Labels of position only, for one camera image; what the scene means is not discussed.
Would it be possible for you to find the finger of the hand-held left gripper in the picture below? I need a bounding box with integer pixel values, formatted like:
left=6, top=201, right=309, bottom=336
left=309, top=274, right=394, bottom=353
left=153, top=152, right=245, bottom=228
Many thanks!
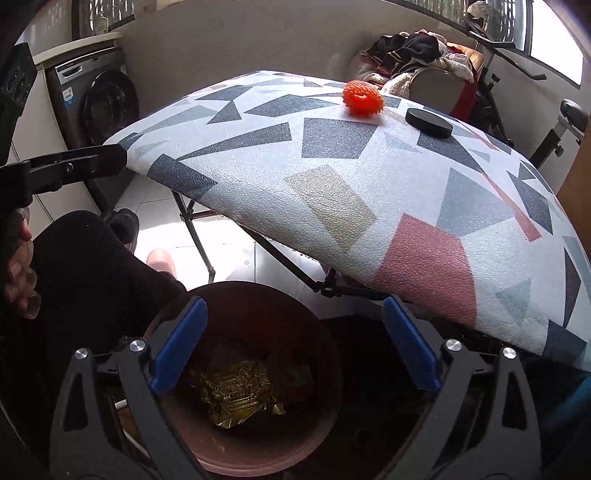
left=28, top=144, right=127, bottom=195

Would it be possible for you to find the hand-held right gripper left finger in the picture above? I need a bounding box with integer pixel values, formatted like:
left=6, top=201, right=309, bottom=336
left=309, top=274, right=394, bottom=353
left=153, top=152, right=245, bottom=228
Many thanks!
left=50, top=295, right=209, bottom=480

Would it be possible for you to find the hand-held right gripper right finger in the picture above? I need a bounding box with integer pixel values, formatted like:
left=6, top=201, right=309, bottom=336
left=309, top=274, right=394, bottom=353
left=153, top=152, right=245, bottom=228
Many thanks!
left=382, top=295, right=541, bottom=480

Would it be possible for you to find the gold foil wrapper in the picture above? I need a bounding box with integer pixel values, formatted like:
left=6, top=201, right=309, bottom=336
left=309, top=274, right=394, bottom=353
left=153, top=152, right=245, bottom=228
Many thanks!
left=198, top=360, right=287, bottom=430

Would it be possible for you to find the brown round plastic bin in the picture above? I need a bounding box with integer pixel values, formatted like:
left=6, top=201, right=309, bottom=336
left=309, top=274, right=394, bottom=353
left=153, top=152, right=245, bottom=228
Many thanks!
left=139, top=281, right=345, bottom=464

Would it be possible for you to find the orange foam fruit net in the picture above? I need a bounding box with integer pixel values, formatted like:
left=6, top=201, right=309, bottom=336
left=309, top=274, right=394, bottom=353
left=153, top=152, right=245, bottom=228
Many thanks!
left=342, top=79, right=385, bottom=116

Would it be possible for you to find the person's left hand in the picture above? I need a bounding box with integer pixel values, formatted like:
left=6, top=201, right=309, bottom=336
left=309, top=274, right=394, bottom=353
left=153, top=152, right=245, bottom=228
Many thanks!
left=4, top=210, right=42, bottom=319

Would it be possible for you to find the grey washing machine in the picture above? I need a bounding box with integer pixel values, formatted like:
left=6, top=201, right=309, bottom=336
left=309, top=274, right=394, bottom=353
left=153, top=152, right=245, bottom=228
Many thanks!
left=45, top=46, right=141, bottom=217

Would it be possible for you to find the black slipper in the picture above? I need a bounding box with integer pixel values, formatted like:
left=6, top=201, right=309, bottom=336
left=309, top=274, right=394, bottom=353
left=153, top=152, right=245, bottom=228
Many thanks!
left=108, top=209, right=140, bottom=254

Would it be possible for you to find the pink slipper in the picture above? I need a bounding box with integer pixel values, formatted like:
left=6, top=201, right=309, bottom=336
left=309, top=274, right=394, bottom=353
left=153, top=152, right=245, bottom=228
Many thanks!
left=147, top=248, right=178, bottom=280

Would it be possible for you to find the person's leg in black pants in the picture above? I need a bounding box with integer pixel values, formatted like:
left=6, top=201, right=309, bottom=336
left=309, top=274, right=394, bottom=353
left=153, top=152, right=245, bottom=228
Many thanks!
left=0, top=210, right=188, bottom=462

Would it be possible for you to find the black round lid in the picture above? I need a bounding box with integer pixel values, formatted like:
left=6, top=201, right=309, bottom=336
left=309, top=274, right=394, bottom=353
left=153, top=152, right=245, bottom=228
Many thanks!
left=405, top=108, right=454, bottom=138

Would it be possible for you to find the brown wooden door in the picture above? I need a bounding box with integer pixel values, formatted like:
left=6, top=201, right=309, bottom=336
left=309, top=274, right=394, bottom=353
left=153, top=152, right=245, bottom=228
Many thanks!
left=556, top=152, right=591, bottom=259

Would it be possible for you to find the beige chair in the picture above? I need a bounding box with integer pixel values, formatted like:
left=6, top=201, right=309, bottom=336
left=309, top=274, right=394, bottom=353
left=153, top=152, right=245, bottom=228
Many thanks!
left=358, top=41, right=490, bottom=121

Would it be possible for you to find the black exercise bike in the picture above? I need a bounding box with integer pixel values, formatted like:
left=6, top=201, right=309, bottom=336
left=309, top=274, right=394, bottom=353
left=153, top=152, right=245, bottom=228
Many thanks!
left=464, top=0, right=589, bottom=162

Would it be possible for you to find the pile of clothes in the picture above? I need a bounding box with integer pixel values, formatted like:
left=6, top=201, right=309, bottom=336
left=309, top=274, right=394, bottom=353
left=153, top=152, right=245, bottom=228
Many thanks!
left=360, top=30, right=476, bottom=100

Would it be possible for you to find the black folding table frame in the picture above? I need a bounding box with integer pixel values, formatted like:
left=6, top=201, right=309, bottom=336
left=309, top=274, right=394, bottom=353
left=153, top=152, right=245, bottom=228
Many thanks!
left=171, top=189, right=393, bottom=301

